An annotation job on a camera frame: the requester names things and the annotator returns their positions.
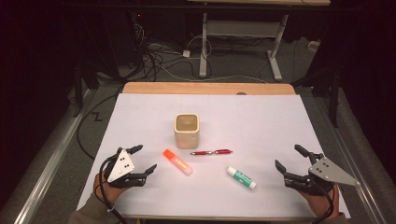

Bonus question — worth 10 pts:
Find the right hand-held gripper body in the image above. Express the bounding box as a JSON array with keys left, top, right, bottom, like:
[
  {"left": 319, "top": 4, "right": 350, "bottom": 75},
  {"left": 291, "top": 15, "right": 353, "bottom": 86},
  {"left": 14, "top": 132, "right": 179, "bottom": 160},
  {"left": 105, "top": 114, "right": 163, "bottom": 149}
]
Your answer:
[{"left": 284, "top": 156, "right": 361, "bottom": 197}]

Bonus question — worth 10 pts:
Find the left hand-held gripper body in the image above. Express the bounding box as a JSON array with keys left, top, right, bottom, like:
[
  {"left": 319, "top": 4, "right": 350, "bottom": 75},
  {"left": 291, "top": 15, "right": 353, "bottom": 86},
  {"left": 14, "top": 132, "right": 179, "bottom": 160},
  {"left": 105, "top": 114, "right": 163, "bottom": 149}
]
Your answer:
[{"left": 104, "top": 148, "right": 148, "bottom": 189}]

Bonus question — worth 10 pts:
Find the orange highlighter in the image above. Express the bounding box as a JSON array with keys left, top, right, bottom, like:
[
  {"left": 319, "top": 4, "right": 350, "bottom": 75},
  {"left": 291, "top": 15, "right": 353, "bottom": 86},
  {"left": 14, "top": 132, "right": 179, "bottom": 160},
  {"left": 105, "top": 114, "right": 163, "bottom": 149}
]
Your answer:
[{"left": 162, "top": 148, "right": 194, "bottom": 176}]

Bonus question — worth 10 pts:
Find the person's left hand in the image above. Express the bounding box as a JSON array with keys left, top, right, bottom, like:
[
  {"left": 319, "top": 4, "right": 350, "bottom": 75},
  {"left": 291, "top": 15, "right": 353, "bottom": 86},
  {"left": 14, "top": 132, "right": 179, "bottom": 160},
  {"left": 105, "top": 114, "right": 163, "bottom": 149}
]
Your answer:
[{"left": 92, "top": 171, "right": 129, "bottom": 203}]

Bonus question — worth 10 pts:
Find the person's right hand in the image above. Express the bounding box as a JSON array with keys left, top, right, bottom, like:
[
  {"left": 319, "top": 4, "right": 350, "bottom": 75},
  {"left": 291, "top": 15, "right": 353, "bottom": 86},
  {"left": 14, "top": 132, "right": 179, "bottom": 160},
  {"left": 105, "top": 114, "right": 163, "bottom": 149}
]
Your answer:
[{"left": 299, "top": 182, "right": 341, "bottom": 218}]

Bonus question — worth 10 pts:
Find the green and white glue stick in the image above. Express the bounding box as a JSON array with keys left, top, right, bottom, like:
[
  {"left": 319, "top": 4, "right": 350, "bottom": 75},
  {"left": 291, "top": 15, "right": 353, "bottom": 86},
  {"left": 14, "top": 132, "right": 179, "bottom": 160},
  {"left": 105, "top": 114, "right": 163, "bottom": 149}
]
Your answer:
[{"left": 225, "top": 165, "right": 258, "bottom": 190}]

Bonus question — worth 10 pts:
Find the beige square pen holder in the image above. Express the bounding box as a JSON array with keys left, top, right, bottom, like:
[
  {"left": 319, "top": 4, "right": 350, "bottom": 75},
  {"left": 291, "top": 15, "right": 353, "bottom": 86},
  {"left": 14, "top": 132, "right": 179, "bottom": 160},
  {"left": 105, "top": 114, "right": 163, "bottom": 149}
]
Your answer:
[{"left": 173, "top": 112, "right": 201, "bottom": 150}]

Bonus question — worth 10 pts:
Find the black metal stand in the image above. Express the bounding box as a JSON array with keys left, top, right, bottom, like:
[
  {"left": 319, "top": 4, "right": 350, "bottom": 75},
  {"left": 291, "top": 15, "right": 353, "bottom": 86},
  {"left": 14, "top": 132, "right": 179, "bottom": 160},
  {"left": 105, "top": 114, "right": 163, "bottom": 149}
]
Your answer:
[
  {"left": 73, "top": 62, "right": 101, "bottom": 119},
  {"left": 291, "top": 62, "right": 342, "bottom": 129}
]

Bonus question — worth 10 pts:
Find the red ballpoint pen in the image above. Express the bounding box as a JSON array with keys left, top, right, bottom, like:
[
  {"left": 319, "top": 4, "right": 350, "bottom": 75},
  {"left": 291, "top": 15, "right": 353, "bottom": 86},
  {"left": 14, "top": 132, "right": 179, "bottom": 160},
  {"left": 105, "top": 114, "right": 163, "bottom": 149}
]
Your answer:
[{"left": 190, "top": 148, "right": 233, "bottom": 157}]

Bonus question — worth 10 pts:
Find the wooden table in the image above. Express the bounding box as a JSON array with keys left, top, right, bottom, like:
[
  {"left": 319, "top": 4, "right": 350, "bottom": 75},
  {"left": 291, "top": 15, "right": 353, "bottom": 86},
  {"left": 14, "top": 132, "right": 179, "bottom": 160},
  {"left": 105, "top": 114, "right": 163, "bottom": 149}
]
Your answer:
[{"left": 121, "top": 81, "right": 297, "bottom": 96}]

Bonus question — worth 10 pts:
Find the white box on floor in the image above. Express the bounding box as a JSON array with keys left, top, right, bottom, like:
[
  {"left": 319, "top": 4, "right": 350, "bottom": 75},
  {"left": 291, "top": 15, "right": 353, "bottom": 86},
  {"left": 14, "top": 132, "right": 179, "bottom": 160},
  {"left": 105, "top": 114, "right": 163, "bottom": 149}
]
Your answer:
[{"left": 306, "top": 40, "right": 321, "bottom": 53}]

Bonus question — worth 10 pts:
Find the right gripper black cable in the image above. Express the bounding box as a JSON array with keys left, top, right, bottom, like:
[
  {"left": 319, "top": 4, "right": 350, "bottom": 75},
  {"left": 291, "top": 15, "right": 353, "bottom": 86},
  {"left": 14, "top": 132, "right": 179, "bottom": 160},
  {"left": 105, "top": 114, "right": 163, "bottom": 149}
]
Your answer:
[{"left": 309, "top": 180, "right": 335, "bottom": 224}]

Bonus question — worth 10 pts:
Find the aluminium rail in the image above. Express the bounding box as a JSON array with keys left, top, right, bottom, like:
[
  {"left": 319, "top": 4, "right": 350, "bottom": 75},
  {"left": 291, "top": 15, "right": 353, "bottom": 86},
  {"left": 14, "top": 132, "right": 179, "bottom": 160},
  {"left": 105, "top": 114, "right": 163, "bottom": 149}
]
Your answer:
[
  {"left": 312, "top": 95, "right": 389, "bottom": 224},
  {"left": 10, "top": 89, "right": 96, "bottom": 224}
]

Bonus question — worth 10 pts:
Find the black floor cable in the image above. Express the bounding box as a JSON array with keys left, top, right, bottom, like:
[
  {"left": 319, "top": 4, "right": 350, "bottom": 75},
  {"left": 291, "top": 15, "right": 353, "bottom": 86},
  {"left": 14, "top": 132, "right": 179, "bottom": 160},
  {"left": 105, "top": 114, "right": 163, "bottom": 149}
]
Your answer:
[{"left": 76, "top": 88, "right": 125, "bottom": 161}]

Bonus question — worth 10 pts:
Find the bundle of floor cables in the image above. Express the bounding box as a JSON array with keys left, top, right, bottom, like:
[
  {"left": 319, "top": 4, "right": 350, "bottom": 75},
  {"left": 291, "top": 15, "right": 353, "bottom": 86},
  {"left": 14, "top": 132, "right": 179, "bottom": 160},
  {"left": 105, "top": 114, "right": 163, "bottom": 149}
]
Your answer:
[{"left": 130, "top": 12, "right": 216, "bottom": 82}]

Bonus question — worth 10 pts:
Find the white floor cable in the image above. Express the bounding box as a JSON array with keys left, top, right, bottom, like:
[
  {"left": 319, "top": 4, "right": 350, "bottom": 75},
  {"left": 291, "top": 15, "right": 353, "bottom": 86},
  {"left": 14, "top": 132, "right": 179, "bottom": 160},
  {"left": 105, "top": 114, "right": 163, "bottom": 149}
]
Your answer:
[{"left": 155, "top": 60, "right": 269, "bottom": 85}]

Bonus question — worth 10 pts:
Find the white desk frame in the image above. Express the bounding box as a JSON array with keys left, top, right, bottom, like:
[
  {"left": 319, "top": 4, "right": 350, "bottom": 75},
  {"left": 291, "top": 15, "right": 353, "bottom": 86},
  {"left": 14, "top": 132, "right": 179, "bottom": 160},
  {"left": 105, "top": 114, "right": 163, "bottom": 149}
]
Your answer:
[{"left": 186, "top": 0, "right": 332, "bottom": 83}]

